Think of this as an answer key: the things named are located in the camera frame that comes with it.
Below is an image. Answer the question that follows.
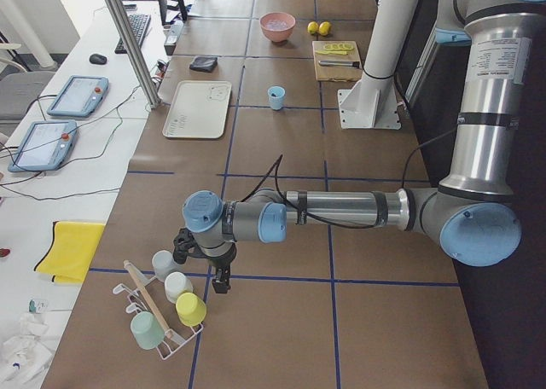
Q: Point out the white upturned cup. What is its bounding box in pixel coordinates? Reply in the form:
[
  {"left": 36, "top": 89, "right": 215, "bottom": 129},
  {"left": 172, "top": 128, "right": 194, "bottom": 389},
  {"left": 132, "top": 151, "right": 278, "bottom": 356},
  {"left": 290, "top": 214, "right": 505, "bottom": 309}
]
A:
[{"left": 164, "top": 271, "right": 194, "bottom": 304}]

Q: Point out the cream bear serving tray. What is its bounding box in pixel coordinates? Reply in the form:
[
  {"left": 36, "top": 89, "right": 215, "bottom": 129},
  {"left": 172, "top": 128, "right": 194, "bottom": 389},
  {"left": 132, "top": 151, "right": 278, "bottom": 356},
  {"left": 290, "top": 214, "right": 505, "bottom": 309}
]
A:
[{"left": 162, "top": 80, "right": 232, "bottom": 139}]

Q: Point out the yellow cloth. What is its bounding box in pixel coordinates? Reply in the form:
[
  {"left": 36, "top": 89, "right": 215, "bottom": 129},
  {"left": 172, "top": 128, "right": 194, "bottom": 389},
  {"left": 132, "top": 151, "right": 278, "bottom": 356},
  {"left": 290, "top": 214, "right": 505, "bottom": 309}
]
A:
[{"left": 34, "top": 221, "right": 105, "bottom": 284}]

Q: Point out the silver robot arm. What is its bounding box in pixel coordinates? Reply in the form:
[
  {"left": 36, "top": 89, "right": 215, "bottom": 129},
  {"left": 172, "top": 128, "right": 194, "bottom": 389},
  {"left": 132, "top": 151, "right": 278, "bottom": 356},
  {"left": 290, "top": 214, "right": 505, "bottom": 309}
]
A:
[{"left": 172, "top": 0, "right": 545, "bottom": 293}]

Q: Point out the lower whole lemon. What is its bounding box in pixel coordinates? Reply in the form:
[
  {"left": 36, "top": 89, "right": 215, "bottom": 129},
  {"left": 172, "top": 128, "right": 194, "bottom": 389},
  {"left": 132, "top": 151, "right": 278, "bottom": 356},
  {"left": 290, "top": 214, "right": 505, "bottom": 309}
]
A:
[{"left": 307, "top": 21, "right": 319, "bottom": 35}]

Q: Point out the crumpled white tissue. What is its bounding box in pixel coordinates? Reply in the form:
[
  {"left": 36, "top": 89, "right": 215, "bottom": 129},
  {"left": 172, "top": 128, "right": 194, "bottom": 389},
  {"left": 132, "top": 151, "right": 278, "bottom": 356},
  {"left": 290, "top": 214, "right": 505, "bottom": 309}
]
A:
[{"left": 1, "top": 313, "right": 54, "bottom": 388}]

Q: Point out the blue teach pendant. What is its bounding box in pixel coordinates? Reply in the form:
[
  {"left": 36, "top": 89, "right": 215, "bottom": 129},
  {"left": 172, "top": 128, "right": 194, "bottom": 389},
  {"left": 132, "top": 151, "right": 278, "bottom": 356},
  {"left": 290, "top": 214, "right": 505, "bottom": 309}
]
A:
[
  {"left": 47, "top": 75, "right": 109, "bottom": 118},
  {"left": 8, "top": 120, "right": 78, "bottom": 172}
]

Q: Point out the yellow upturned cup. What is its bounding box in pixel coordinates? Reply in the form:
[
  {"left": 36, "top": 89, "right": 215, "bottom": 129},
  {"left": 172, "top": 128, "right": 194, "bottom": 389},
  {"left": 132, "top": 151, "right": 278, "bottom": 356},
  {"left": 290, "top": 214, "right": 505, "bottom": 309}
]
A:
[{"left": 176, "top": 292, "right": 206, "bottom": 327}]

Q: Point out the steel muddler with black tip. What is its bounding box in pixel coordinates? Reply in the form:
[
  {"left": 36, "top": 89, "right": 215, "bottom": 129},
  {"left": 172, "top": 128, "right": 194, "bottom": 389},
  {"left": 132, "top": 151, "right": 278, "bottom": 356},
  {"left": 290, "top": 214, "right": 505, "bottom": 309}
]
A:
[{"left": 318, "top": 60, "right": 360, "bottom": 69}]

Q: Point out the white wire cup rack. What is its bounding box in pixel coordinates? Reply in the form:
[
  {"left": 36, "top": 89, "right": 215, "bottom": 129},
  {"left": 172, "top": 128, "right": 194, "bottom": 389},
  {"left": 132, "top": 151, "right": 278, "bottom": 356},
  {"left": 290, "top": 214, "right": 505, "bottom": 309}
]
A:
[{"left": 112, "top": 275, "right": 205, "bottom": 360}]

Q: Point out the yellow plastic knife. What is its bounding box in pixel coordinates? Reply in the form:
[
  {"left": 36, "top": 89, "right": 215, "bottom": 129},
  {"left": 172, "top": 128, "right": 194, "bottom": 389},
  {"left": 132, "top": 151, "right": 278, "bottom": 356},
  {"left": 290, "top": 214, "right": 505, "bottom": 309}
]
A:
[{"left": 314, "top": 49, "right": 349, "bottom": 56}]

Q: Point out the aluminium frame post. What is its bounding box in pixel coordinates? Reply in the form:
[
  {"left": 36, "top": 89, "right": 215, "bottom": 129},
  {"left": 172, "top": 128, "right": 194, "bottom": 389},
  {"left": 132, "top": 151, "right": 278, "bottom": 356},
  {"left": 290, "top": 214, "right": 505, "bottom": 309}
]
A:
[{"left": 104, "top": 0, "right": 161, "bottom": 109}]

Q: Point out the wooden rack handle rod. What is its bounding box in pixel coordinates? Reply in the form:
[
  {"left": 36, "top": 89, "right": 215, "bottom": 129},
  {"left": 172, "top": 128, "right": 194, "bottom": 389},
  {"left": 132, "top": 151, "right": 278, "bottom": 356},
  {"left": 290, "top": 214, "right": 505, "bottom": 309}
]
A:
[{"left": 124, "top": 260, "right": 173, "bottom": 339}]

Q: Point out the whole lemon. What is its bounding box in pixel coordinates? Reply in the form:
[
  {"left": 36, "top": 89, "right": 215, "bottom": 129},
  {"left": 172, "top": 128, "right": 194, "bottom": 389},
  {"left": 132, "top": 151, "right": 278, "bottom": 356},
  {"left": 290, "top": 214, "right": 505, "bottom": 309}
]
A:
[
  {"left": 307, "top": 21, "right": 319, "bottom": 35},
  {"left": 318, "top": 21, "right": 332, "bottom": 37}
]

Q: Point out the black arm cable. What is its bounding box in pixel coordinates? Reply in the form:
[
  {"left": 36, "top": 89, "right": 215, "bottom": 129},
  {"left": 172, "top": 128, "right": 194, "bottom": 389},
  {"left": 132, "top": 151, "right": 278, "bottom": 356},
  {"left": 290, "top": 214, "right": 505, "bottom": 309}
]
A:
[{"left": 241, "top": 128, "right": 460, "bottom": 230}]

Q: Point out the near blue teach pendant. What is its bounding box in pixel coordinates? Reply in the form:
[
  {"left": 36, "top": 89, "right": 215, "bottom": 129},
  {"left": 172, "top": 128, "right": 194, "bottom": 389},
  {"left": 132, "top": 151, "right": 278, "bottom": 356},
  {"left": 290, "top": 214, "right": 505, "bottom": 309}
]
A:
[{"left": 8, "top": 120, "right": 78, "bottom": 172}]

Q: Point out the far blue teach pendant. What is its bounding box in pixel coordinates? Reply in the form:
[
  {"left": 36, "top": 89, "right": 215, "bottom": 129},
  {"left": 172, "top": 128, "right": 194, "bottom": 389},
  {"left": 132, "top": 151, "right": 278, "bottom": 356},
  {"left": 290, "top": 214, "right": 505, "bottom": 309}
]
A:
[{"left": 47, "top": 75, "right": 109, "bottom": 118}]

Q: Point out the black keyboard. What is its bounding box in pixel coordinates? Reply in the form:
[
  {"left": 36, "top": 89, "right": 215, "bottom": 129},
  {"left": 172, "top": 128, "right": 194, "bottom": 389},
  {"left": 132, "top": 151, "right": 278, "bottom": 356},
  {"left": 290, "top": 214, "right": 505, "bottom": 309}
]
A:
[{"left": 114, "top": 14, "right": 151, "bottom": 54}]

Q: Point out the pink bowl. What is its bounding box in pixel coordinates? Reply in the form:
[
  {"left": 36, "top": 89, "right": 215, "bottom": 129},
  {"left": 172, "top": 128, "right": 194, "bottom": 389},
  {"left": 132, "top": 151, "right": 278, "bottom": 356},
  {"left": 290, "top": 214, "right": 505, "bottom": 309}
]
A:
[{"left": 259, "top": 12, "right": 296, "bottom": 43}]

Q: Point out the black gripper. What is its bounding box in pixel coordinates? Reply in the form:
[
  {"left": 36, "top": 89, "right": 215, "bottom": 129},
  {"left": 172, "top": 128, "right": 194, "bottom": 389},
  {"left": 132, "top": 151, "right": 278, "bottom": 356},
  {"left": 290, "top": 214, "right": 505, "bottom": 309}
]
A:
[{"left": 172, "top": 228, "right": 236, "bottom": 294}]

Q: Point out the black computer mouse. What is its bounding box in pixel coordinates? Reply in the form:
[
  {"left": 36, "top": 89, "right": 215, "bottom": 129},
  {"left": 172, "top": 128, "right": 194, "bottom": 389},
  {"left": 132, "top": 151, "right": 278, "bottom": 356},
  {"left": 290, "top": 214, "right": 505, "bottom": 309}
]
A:
[{"left": 89, "top": 54, "right": 107, "bottom": 65}]

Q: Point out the upper whole lemon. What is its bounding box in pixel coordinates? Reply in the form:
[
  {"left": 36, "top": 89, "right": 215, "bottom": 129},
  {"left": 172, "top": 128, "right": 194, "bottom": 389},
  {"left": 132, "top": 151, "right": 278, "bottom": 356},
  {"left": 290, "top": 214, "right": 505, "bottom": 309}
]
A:
[{"left": 318, "top": 21, "right": 332, "bottom": 37}]

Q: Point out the grey upturned cup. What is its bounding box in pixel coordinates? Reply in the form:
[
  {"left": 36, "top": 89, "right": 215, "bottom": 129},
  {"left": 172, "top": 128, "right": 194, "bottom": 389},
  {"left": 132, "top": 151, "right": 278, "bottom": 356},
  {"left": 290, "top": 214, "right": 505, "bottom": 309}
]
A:
[{"left": 152, "top": 250, "right": 183, "bottom": 282}]

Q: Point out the mint green upturned cup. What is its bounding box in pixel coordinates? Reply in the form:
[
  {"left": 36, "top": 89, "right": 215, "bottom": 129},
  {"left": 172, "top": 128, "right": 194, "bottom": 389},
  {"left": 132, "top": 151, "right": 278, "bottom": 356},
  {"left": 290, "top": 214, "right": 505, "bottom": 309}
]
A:
[{"left": 130, "top": 311, "right": 165, "bottom": 350}]

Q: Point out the grey folded cloth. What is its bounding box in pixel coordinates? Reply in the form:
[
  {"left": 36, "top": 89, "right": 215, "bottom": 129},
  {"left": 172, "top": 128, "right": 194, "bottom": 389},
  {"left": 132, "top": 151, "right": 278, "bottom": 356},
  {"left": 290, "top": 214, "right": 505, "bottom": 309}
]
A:
[{"left": 189, "top": 55, "right": 218, "bottom": 73}]

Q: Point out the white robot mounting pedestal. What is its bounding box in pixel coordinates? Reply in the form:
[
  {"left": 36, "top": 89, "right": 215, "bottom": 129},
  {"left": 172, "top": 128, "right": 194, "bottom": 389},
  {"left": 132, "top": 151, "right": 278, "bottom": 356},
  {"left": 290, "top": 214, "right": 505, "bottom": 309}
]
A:
[{"left": 338, "top": 0, "right": 419, "bottom": 130}]

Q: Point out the pile of clear ice cubes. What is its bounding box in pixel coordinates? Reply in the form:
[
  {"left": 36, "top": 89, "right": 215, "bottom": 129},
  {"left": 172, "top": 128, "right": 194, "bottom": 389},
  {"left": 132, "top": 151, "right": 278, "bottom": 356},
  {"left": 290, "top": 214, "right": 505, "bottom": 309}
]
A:
[{"left": 264, "top": 18, "right": 291, "bottom": 32}]

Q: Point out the wooden cutting board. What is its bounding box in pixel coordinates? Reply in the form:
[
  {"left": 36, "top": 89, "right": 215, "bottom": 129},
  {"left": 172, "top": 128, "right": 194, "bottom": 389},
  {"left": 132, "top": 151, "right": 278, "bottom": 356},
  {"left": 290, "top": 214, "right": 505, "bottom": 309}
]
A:
[{"left": 312, "top": 41, "right": 363, "bottom": 82}]

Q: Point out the light blue plastic cup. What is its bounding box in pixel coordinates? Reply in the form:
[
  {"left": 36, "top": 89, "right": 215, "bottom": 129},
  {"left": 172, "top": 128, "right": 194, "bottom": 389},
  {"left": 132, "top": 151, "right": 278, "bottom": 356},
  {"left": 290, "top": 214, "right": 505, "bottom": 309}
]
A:
[{"left": 267, "top": 86, "right": 286, "bottom": 111}]

